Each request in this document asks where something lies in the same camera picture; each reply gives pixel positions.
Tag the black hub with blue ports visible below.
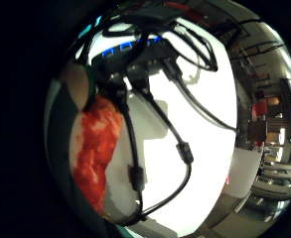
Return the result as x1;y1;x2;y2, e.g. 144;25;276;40
90;34;180;77

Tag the red chair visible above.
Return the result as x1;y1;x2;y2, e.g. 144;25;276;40
251;99;269;121

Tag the black cable with ferrite bead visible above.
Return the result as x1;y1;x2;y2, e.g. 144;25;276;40
108;76;147;223
128;72;195;220

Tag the clear plastic cable tie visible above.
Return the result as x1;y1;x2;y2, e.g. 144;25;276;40
182;55;203;85

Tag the thin black looped cable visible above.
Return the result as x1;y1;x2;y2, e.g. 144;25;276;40
167;20;219;73

